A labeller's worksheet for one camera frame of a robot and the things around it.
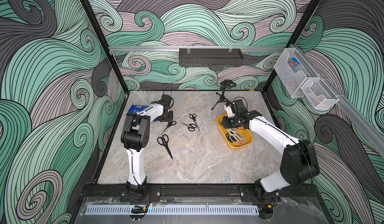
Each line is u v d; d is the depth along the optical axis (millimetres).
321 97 634
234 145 868
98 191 752
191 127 985
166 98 833
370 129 516
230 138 898
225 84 930
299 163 425
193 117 1041
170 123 1006
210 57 956
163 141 923
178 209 698
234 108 697
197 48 930
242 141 899
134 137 545
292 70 857
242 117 628
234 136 901
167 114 877
